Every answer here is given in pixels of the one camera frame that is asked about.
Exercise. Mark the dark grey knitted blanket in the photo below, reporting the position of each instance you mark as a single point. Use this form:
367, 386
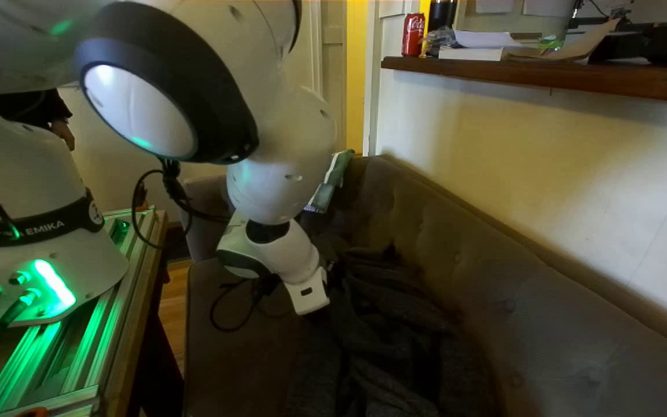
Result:
385, 348

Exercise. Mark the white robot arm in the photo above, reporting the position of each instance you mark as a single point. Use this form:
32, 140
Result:
179, 80

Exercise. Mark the red soda can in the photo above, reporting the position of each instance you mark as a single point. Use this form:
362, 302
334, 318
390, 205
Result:
412, 35

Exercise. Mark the stack of papers and books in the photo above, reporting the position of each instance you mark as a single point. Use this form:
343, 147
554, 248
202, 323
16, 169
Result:
499, 46

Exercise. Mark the grey tufted sofa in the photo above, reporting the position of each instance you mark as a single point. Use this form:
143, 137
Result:
552, 331

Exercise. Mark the aluminium robot mounting table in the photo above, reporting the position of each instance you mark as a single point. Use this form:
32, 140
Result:
84, 364

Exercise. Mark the wooden counter shelf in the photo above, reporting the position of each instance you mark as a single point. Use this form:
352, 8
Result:
609, 80

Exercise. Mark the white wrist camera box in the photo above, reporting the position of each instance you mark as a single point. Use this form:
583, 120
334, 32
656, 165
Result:
308, 294

